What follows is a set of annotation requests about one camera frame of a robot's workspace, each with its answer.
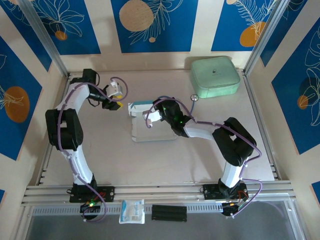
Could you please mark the blue stethoscope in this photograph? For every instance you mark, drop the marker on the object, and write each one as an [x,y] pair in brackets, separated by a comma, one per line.
[194,97]

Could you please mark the teal and white paper box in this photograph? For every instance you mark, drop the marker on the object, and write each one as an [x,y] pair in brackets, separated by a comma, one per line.
[152,132]

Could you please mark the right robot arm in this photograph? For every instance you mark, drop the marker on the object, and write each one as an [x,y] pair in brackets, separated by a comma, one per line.
[235,147]

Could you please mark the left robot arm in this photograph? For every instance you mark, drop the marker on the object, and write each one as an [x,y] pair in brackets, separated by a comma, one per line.
[65,132]

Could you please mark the mint green zip case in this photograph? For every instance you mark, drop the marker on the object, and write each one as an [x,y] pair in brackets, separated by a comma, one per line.
[215,75]

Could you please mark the black ribbed block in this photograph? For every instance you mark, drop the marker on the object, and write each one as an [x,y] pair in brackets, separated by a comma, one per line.
[170,213]

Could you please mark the black controller board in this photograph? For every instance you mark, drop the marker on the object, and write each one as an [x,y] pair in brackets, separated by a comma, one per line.
[232,207]
[90,208]

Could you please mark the white blue gauze packet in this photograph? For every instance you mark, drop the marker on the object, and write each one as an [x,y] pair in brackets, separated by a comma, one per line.
[132,211]

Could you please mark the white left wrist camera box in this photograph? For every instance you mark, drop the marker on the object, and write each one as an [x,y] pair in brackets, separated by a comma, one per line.
[115,88]

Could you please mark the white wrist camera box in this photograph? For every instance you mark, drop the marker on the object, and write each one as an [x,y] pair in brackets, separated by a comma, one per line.
[115,88]
[153,117]

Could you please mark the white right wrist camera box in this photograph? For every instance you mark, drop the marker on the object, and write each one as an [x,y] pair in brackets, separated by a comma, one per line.
[153,117]

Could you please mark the aluminium frame post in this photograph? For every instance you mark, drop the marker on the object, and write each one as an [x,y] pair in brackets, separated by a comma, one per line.
[267,32]
[41,32]

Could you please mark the aluminium table side rail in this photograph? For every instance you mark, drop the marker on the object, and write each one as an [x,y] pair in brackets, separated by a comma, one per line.
[250,90]
[46,160]

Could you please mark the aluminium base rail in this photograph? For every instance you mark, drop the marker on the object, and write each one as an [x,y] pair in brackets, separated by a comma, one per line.
[155,192]

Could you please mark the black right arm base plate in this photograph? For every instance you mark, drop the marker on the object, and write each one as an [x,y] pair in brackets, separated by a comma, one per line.
[210,191]

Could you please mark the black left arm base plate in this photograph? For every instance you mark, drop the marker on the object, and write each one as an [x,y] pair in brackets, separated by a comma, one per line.
[107,193]

